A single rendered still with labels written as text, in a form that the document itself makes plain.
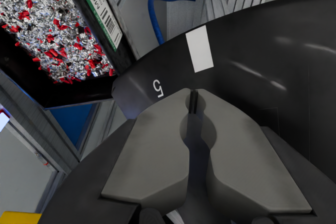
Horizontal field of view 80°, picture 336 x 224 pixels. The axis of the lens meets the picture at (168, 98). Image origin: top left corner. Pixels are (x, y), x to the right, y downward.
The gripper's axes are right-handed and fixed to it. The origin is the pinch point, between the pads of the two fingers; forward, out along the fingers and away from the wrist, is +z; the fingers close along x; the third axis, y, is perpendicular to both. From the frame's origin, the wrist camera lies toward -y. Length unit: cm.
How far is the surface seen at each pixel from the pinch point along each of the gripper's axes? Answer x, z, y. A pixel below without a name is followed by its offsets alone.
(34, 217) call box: -32, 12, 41
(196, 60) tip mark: 0.3, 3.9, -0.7
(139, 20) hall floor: -25, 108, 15
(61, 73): -18.6, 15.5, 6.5
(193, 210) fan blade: 1.0, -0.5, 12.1
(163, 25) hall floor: -12, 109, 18
